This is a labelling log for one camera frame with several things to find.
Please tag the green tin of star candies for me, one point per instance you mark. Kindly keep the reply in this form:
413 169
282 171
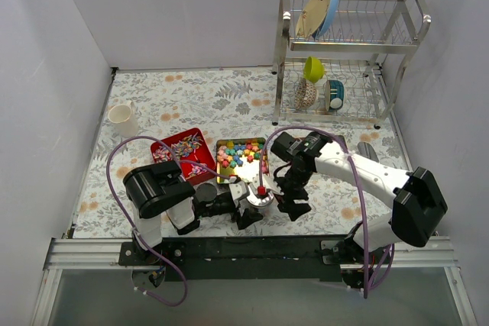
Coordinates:
240 157

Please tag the aluminium frame rail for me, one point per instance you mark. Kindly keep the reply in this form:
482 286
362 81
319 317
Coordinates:
84 254

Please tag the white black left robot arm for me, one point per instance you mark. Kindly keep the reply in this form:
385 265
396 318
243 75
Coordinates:
160 188

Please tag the white cup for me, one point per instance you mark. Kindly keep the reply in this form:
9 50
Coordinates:
124 120

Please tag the metal scoop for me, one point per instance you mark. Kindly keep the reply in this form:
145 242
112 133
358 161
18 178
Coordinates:
367 151

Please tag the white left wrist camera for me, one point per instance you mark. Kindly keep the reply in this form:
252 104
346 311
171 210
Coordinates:
238 188

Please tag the green bowl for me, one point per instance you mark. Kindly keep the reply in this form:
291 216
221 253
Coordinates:
313 69

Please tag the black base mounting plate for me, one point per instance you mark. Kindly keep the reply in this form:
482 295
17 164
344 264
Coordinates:
321 257

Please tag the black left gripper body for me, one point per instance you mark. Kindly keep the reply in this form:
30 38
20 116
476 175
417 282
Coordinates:
237 208

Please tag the red tin of swirl lollipops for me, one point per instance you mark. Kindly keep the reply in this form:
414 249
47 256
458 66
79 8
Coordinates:
190 145

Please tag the cream plate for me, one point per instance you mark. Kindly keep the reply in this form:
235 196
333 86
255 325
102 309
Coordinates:
311 17

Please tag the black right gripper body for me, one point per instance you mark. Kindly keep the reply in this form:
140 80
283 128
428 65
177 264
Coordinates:
294 195

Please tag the glass jar lid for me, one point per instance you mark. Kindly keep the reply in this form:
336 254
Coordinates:
257 202

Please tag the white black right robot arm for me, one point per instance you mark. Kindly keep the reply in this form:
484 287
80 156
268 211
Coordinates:
414 198

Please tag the teal white bowl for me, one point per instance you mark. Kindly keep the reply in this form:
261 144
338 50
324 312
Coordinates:
334 95

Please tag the steel dish rack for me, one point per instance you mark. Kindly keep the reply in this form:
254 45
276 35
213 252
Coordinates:
368 48

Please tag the patterned brown bowl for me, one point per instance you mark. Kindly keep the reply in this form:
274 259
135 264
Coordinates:
306 95

